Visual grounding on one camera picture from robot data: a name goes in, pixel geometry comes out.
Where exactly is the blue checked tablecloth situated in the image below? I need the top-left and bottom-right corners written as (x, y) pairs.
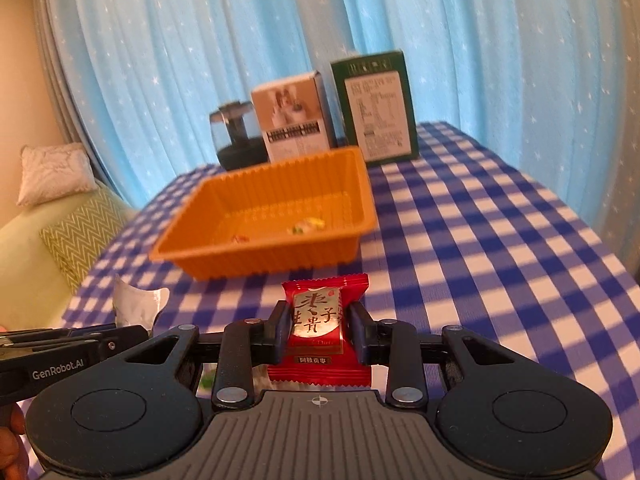
top-left (30, 120), bottom-right (640, 480)

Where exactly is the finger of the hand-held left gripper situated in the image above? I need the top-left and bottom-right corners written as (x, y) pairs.
top-left (0, 324), bottom-right (151, 361)

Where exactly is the red snack packet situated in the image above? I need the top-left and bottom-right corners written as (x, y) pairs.
top-left (266, 273), bottom-right (373, 391)

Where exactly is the light green sofa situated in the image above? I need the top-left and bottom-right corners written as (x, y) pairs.
top-left (0, 180), bottom-right (138, 333)

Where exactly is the person's left hand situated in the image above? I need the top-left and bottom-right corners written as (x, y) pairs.
top-left (0, 401), bottom-right (28, 480)

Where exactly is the glass jar with dark base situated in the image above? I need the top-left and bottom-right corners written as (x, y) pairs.
top-left (209, 101), bottom-right (271, 172)

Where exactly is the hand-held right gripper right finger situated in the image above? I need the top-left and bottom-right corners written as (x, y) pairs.
top-left (347, 302), bottom-right (521, 407)

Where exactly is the beige cardboard box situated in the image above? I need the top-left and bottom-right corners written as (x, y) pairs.
top-left (250, 71), bottom-right (337, 163)

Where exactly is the green wrapped candy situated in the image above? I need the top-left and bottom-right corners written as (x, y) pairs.
top-left (286, 217), bottom-right (327, 234)

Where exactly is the grey curtain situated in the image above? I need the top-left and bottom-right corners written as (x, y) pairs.
top-left (30, 0), bottom-right (143, 208)

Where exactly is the green zigzag cushion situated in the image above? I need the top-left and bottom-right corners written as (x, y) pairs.
top-left (39, 195), bottom-right (138, 293)

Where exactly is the green cardboard box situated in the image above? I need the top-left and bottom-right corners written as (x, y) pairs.
top-left (330, 50), bottom-right (420, 163)

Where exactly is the white snack packet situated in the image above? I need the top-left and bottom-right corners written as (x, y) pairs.
top-left (114, 274), bottom-right (171, 333)

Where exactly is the orange plastic tray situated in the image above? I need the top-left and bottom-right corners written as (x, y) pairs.
top-left (149, 146), bottom-right (378, 282)

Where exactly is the blue starry curtain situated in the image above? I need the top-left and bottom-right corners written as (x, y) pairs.
top-left (37, 0), bottom-right (640, 281)

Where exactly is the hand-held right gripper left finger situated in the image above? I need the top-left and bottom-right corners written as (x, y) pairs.
top-left (120, 302), bottom-right (293, 407)

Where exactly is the white pillow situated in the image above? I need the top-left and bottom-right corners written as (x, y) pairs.
top-left (17, 142), bottom-right (98, 207)

